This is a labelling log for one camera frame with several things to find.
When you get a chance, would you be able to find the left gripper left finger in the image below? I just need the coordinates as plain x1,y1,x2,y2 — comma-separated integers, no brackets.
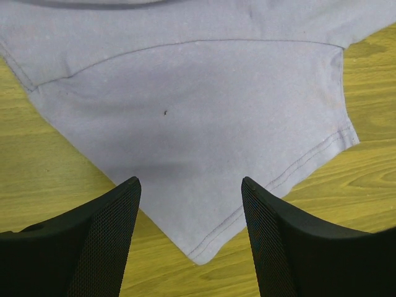
1,177,141,296

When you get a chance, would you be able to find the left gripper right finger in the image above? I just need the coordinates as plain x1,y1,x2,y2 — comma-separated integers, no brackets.
241,177,395,296

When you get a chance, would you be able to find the purple t shirt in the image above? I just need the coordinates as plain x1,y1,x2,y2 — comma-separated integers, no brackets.
1,1,395,265

